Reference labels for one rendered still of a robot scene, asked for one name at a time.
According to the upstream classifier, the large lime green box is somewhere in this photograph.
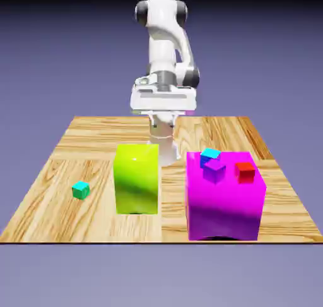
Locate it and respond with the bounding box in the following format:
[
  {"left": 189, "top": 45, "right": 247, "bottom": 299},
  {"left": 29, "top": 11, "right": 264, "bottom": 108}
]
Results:
[{"left": 112, "top": 143, "right": 160, "bottom": 215}]

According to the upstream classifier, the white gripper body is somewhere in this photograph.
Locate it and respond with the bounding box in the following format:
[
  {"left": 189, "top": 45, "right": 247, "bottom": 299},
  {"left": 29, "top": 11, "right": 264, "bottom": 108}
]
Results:
[{"left": 129, "top": 83, "right": 197, "bottom": 116}]

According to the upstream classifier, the small blue cube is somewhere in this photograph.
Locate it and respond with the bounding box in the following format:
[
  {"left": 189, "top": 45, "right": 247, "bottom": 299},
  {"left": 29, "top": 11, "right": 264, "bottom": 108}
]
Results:
[{"left": 199, "top": 147, "right": 221, "bottom": 169}]

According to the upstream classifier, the large magenta box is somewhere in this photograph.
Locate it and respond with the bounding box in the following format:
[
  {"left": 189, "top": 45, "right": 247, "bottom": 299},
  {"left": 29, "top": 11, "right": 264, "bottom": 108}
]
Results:
[{"left": 185, "top": 150, "right": 267, "bottom": 241}]

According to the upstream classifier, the small purple cube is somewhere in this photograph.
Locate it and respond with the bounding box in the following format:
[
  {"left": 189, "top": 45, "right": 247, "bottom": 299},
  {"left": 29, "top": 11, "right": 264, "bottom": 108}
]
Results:
[{"left": 203, "top": 159, "right": 226, "bottom": 184}]

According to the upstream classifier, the small red cube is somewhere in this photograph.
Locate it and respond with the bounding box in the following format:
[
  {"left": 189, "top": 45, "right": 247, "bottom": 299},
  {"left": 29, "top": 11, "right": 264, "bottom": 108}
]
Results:
[{"left": 235, "top": 162, "right": 256, "bottom": 184}]

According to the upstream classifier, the small teal cube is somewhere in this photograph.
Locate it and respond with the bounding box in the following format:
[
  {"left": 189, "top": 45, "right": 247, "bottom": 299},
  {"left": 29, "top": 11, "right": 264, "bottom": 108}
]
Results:
[{"left": 71, "top": 181, "right": 91, "bottom": 201}]

